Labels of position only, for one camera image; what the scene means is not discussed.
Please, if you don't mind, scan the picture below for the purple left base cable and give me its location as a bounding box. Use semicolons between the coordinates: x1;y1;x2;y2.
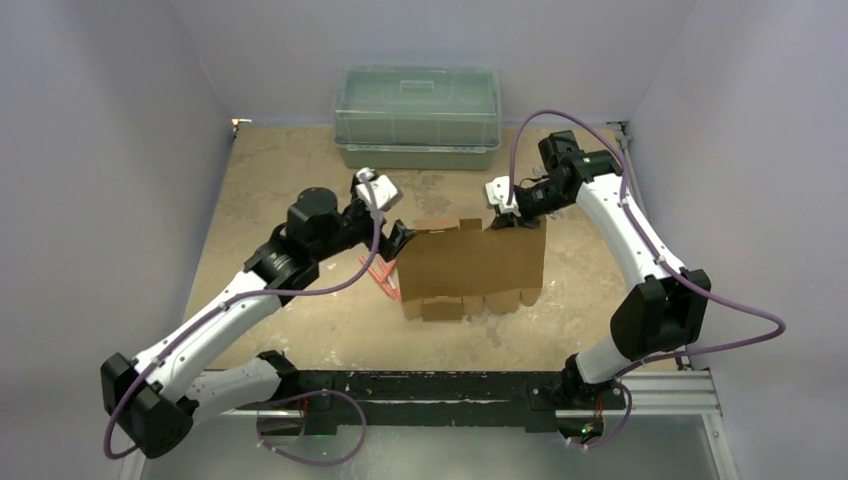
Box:
255;388;368;468

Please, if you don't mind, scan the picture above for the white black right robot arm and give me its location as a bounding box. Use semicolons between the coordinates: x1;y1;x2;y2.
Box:
484;131;711;409

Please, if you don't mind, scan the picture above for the green clear-lid plastic toolbox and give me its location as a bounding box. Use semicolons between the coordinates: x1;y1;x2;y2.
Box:
333;65;502;171

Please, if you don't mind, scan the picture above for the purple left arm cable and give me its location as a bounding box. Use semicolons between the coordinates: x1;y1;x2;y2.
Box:
102;182;386;461

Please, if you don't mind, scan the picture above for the aluminium frame extrusion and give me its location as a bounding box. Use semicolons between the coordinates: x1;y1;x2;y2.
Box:
555;369;723;420

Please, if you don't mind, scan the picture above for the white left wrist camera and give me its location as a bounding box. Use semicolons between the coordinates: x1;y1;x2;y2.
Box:
353;167;403;213

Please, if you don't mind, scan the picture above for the brown cardboard box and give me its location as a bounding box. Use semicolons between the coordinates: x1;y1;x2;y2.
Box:
395;217;546;321

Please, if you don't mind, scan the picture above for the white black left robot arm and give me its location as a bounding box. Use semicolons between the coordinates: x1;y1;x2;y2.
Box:
100;176;412;460

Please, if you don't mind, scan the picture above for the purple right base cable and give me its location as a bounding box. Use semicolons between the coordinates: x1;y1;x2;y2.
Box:
564;387;635;452

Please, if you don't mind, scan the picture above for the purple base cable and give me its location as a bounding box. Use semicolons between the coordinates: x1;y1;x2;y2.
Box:
255;388;368;468
564;387;635;452

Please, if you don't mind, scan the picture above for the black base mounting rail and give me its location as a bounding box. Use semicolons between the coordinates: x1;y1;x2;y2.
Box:
254;370;627;436

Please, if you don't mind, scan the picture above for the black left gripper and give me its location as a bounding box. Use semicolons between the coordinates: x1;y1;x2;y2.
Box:
312;202;416;264

